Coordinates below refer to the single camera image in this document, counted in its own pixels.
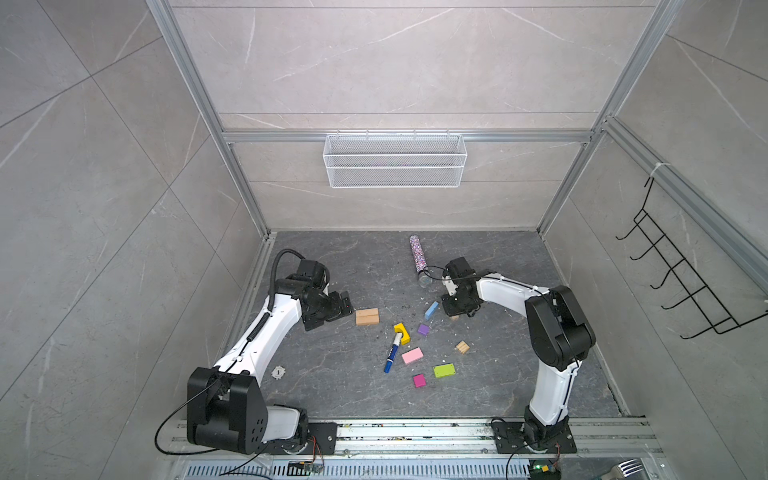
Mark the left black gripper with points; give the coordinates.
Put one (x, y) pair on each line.
(336, 309)

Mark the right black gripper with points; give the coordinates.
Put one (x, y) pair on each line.
(450, 310)

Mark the light blue block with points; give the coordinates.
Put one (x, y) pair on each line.
(431, 310)

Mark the natural wood block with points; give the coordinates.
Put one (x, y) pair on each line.
(367, 313)
(367, 320)

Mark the pink block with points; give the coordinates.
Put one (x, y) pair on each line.
(412, 355)

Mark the blue white marker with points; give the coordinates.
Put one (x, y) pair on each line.
(393, 352)

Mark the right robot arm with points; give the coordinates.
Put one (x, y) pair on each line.
(561, 337)

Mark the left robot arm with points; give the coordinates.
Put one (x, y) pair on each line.
(226, 409)

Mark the yellow arch block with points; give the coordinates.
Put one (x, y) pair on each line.
(403, 333)

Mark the lime green block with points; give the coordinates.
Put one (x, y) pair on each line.
(444, 370)

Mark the magenta cube block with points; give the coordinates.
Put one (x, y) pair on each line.
(419, 381)

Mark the glitter sprinkle tube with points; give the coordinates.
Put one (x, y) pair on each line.
(424, 280)

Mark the small natural wood cube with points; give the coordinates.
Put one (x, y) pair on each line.
(462, 347)

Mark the small white gear piece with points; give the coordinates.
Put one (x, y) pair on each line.
(278, 372)

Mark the green circuit board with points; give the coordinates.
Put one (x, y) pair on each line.
(544, 470)

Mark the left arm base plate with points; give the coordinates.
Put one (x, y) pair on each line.
(314, 438)

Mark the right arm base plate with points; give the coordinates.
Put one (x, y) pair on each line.
(528, 437)

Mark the white wire mesh basket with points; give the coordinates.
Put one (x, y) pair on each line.
(394, 160)

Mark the black wire hook rack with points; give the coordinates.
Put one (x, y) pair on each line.
(696, 291)

